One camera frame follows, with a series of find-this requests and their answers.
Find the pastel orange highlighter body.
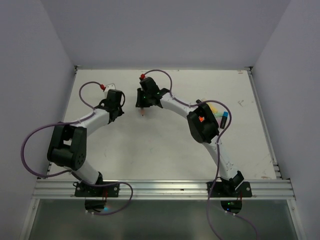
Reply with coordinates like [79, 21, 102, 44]
[140, 108, 145, 116]

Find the black neon orange highlighter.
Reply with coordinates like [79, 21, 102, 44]
[198, 116, 205, 122]

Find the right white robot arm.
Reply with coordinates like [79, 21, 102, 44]
[135, 74, 244, 197]

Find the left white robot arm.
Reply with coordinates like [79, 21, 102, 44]
[47, 89, 125, 197]

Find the yellow highlighter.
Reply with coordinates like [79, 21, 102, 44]
[210, 105, 219, 114]

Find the pastel green highlighter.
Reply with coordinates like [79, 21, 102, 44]
[214, 112, 223, 118]

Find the black blue highlighter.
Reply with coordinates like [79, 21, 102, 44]
[219, 111, 229, 129]

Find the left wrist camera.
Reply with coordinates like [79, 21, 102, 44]
[104, 83, 117, 93]

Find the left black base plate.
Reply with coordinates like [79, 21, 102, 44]
[72, 182, 120, 213]

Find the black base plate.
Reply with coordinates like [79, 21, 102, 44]
[210, 181, 253, 215]
[72, 182, 120, 213]

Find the aluminium rail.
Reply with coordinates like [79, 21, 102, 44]
[32, 179, 295, 200]

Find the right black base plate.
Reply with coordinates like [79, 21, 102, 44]
[210, 181, 253, 215]

